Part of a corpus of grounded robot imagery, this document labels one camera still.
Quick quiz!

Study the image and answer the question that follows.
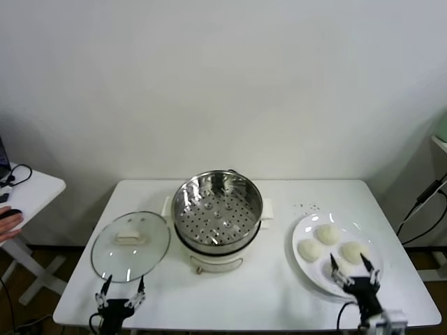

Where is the white electric cooker base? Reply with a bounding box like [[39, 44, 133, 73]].
[[161, 195, 274, 276]]

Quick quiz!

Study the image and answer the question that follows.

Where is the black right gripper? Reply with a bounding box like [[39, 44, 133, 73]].
[[330, 253, 384, 324]]

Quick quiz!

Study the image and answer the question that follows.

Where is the white small table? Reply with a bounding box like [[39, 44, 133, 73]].
[[0, 161, 67, 305]]

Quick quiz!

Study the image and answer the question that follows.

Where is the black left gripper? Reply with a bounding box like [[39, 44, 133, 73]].
[[94, 274, 146, 335]]

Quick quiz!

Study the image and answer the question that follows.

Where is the bare human hand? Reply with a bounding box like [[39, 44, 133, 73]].
[[0, 205, 24, 244]]

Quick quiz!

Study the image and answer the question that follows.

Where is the white shelf board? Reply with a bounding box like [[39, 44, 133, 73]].
[[431, 134, 447, 154]]

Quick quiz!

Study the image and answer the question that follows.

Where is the pale green container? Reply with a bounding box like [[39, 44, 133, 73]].
[[432, 106, 447, 142]]

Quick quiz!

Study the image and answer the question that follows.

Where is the black power cable with adapter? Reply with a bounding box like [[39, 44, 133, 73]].
[[394, 172, 447, 247]]

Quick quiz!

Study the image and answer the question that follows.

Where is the black looped cable with plug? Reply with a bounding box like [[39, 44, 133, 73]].
[[0, 163, 33, 189]]

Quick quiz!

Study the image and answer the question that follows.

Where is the dark laptop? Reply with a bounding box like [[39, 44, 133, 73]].
[[0, 135, 11, 179]]

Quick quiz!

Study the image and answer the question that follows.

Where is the glass lid with white handle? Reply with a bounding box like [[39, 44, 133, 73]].
[[90, 210, 172, 283]]

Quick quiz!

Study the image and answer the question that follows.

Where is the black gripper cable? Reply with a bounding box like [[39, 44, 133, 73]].
[[89, 311, 105, 335], [336, 301, 358, 331]]

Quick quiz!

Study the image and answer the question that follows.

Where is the white steamed baozi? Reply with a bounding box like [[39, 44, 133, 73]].
[[315, 225, 342, 245], [323, 260, 353, 280], [339, 241, 370, 265], [297, 239, 322, 262]]

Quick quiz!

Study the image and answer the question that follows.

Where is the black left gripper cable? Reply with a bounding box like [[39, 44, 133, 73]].
[[89, 311, 105, 335]]

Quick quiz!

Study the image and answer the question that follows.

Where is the perforated steel steamer basket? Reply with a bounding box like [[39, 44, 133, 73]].
[[170, 170, 263, 253]]

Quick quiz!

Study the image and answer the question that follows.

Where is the white round plate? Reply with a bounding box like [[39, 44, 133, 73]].
[[291, 212, 384, 298]]

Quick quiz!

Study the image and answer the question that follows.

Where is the white metal floor frame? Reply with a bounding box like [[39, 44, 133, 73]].
[[415, 249, 447, 283]]

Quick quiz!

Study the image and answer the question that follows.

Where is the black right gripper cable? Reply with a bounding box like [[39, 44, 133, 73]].
[[336, 301, 358, 331]]

